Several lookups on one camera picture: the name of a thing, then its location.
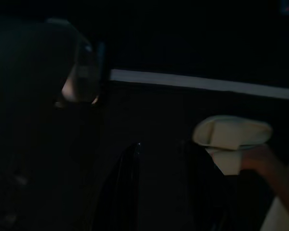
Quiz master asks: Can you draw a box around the white strip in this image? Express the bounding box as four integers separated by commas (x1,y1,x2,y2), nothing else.
110,69,289,100

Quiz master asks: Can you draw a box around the person bare lower leg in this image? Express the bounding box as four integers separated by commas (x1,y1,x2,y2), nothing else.
240,144,289,215

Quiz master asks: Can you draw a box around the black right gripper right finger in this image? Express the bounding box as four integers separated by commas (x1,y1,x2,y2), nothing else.
180,141,232,231

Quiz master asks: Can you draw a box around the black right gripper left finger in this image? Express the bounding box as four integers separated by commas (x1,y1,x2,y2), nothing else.
96,141,142,231

